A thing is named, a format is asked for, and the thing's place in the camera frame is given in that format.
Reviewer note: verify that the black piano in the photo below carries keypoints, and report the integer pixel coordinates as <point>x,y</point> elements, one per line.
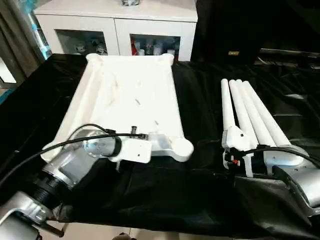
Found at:
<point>250,25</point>

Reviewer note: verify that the black folding table frame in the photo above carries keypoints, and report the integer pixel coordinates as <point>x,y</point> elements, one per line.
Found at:
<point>55,230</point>

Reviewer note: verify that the white glass-door cabinet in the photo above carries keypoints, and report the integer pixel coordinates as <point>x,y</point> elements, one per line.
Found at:
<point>117,27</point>

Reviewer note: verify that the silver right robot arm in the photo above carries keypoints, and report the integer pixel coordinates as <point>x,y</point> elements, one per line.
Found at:
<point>295,170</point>

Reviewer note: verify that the white plastic table top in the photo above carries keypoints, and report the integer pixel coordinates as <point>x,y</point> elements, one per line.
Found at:
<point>130,100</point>

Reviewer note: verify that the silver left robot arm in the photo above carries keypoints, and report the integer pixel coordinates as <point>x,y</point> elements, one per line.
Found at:
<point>70,160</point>

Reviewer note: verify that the black work mat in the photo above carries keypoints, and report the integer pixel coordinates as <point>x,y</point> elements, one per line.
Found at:
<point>150,195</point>

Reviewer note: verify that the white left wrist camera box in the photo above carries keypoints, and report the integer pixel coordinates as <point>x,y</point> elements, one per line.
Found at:
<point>135,150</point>

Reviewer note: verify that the gold piano label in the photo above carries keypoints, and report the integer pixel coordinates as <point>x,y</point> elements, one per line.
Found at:
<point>234,53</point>

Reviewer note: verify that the grey curtain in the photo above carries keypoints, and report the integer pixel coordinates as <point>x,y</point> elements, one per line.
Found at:
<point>17,37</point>

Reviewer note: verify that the white plastic table leg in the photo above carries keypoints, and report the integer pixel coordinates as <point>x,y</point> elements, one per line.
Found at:
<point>270,120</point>
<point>227,105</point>
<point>257,117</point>
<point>241,110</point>

